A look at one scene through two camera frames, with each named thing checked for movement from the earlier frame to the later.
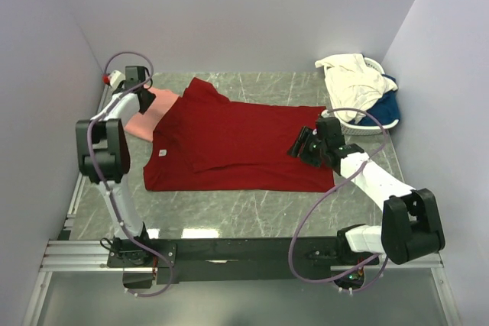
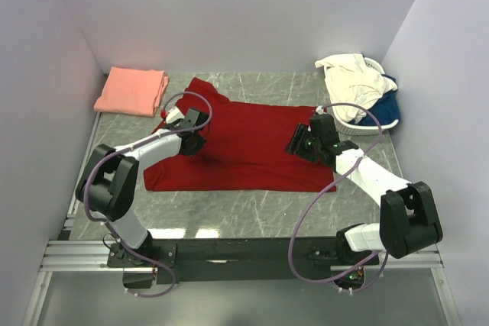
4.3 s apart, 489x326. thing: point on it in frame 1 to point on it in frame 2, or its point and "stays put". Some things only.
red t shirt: [205, 142] stays put
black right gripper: [305, 136] stays put
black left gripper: [150, 98] to [200, 143]
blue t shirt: [386, 110] stays put
